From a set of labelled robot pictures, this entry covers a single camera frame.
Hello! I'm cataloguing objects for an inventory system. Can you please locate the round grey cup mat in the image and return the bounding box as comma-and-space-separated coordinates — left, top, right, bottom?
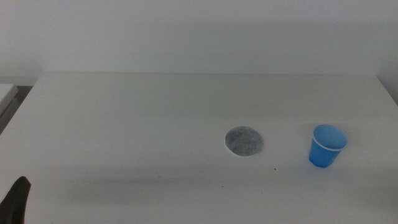
224, 126, 264, 157

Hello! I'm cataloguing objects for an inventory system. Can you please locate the blue plastic cup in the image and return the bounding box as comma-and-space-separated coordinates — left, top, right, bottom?
308, 124, 349, 169

